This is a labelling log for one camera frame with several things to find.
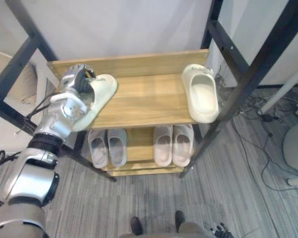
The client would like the grey slipper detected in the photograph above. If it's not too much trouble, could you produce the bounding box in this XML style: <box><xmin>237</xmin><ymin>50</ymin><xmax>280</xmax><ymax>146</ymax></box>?
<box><xmin>106</xmin><ymin>128</ymin><xmax>128</xmax><ymax>168</ymax></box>
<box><xmin>87</xmin><ymin>128</ymin><xmax>109</xmax><ymax>170</ymax></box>

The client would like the wide wooden shelf board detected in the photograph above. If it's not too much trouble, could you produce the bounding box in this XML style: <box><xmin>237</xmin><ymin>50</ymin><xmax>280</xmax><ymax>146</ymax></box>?
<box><xmin>46</xmin><ymin>49</ymin><xmax>210</xmax><ymax>130</ymax></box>

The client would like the dark right robot foot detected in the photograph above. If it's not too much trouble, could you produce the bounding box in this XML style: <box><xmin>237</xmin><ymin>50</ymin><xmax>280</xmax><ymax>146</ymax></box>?
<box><xmin>174</xmin><ymin>210</ymin><xmax>186</xmax><ymax>231</ymax></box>

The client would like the dark left robot foot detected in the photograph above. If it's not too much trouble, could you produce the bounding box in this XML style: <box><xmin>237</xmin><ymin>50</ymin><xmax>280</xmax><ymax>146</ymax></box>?
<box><xmin>130</xmin><ymin>216</ymin><xmax>144</xmax><ymax>236</ymax></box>

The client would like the wooden shelf board with slippers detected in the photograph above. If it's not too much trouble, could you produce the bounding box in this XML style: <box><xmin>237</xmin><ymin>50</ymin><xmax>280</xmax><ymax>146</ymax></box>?
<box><xmin>85</xmin><ymin>125</ymin><xmax>197</xmax><ymax>172</ymax></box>

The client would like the beige slipper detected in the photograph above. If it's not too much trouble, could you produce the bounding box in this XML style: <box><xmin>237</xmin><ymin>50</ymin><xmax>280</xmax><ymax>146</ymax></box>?
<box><xmin>172</xmin><ymin>123</ymin><xmax>195</xmax><ymax>168</ymax></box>
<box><xmin>152</xmin><ymin>125</ymin><xmax>174</xmax><ymax>167</ymax></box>

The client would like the white round chair base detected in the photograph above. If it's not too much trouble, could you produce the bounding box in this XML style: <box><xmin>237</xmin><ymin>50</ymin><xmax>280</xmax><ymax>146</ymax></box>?
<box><xmin>282</xmin><ymin>119</ymin><xmax>298</xmax><ymax>174</ymax></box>

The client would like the black cable tangle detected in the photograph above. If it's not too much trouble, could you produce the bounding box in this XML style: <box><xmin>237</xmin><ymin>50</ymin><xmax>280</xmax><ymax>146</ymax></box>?
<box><xmin>213</xmin><ymin>64</ymin><xmax>230</xmax><ymax>106</ymax></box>

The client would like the low wooden shelf board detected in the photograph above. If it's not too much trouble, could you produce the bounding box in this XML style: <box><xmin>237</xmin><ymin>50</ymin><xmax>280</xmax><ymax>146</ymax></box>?
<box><xmin>108</xmin><ymin>166</ymin><xmax>185</xmax><ymax>178</ymax></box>

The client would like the black metal rack frame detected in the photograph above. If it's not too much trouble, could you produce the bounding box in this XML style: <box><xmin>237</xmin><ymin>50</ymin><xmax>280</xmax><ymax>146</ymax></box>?
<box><xmin>0</xmin><ymin>0</ymin><xmax>298</xmax><ymax>183</ymax></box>

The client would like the clean cream slipper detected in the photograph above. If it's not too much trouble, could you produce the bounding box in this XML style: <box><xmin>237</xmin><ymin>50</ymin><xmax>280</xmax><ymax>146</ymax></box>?
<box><xmin>181</xmin><ymin>63</ymin><xmax>220</xmax><ymax>123</ymax></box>

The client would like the beige cardboard box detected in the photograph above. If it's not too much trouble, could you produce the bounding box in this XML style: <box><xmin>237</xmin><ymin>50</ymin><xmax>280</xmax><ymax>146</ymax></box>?
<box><xmin>0</xmin><ymin>48</ymin><xmax>52</xmax><ymax>117</ymax></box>

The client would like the dark robot foot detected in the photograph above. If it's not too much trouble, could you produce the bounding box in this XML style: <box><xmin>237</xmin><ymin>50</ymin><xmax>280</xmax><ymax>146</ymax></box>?
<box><xmin>130</xmin><ymin>216</ymin><xmax>144</xmax><ymax>236</ymax></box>
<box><xmin>174</xmin><ymin>210</ymin><xmax>186</xmax><ymax>231</ymax></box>

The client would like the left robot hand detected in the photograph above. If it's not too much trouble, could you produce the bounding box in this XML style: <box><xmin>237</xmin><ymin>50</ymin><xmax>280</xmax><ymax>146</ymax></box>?
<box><xmin>59</xmin><ymin>63</ymin><xmax>98</xmax><ymax>96</ymax></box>

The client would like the cream slipper with scuffed sole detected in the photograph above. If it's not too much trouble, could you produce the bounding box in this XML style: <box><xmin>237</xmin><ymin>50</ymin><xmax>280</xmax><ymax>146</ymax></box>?
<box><xmin>71</xmin><ymin>73</ymin><xmax>118</xmax><ymax>132</ymax></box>

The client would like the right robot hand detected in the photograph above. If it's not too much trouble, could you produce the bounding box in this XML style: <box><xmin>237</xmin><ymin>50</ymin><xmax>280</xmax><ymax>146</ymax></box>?
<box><xmin>204</xmin><ymin>222</ymin><xmax>235</xmax><ymax>238</ymax></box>

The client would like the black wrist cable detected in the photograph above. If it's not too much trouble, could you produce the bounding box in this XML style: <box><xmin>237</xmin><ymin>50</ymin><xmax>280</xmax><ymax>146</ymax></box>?
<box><xmin>24</xmin><ymin>93</ymin><xmax>56</xmax><ymax>120</ymax></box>

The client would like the white slanted table leg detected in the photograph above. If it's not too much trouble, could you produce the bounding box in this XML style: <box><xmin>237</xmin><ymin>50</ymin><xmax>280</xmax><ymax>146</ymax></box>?
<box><xmin>257</xmin><ymin>63</ymin><xmax>298</xmax><ymax>116</ymax></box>

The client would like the long thin black floor cable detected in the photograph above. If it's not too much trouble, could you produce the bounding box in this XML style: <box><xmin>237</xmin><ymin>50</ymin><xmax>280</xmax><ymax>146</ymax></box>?
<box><xmin>232</xmin><ymin>114</ymin><xmax>298</xmax><ymax>193</ymax></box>

